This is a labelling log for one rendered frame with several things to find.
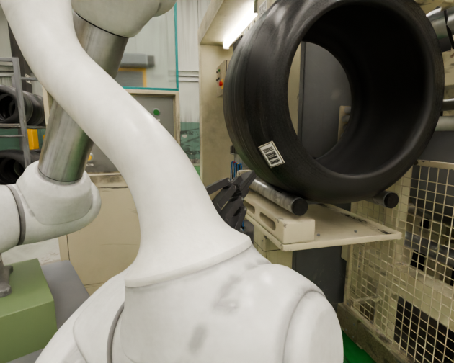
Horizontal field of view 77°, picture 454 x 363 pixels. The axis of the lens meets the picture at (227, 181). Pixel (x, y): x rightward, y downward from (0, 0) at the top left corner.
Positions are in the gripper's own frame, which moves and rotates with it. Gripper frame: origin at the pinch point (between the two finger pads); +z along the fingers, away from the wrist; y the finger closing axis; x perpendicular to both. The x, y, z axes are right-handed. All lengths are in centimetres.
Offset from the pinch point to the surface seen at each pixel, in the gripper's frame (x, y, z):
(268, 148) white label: -0.2, -0.4, 15.4
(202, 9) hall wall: -471, -264, 879
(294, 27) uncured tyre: 12.5, -20.7, 26.8
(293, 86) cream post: -7, -5, 64
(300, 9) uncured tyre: 14.4, -23.3, 29.2
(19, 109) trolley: -335, -111, 136
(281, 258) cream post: -30, 52, 38
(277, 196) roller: -7.8, 15.4, 21.3
